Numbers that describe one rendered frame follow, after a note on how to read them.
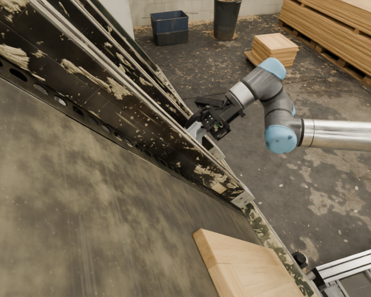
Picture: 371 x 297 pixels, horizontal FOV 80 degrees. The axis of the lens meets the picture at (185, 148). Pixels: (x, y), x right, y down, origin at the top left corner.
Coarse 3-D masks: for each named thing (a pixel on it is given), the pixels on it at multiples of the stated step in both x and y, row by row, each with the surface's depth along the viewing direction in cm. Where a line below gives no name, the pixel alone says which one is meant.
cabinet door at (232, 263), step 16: (208, 240) 35; (224, 240) 41; (240, 240) 50; (208, 256) 33; (224, 256) 36; (240, 256) 43; (256, 256) 53; (272, 256) 69; (224, 272) 32; (240, 272) 38; (256, 272) 45; (272, 272) 57; (288, 272) 73; (224, 288) 30; (240, 288) 33; (256, 288) 39; (272, 288) 47; (288, 288) 60
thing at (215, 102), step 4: (196, 100) 72; (200, 100) 71; (204, 100) 70; (208, 100) 69; (212, 100) 68; (216, 100) 67; (220, 100) 66; (196, 104) 73; (200, 104) 71; (204, 104) 70; (208, 104) 68; (212, 104) 67; (216, 104) 66; (220, 104) 66; (200, 108) 74
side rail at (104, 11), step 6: (90, 0) 120; (96, 0) 121; (96, 6) 123; (102, 6) 124; (102, 12) 126; (108, 12) 127; (108, 18) 129; (114, 18) 132; (114, 24) 132; (120, 30) 135; (126, 36) 139; (132, 42) 143; (138, 48) 147; (144, 54) 151; (144, 60) 154; (150, 60) 156; (150, 66) 159; (156, 66) 162
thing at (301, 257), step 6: (294, 258) 87; (300, 258) 86; (306, 258) 90; (300, 264) 86; (306, 264) 88; (312, 282) 85; (324, 288) 88; (330, 288) 81; (336, 288) 81; (324, 294) 81; (330, 294) 80; (336, 294) 80; (342, 294) 80
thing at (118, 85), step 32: (0, 0) 22; (32, 0) 23; (0, 32) 23; (32, 32) 24; (64, 32) 26; (32, 64) 26; (64, 64) 28; (96, 64) 29; (96, 96) 32; (128, 96) 35; (128, 128) 39; (160, 128) 42; (192, 160) 53; (224, 192) 73
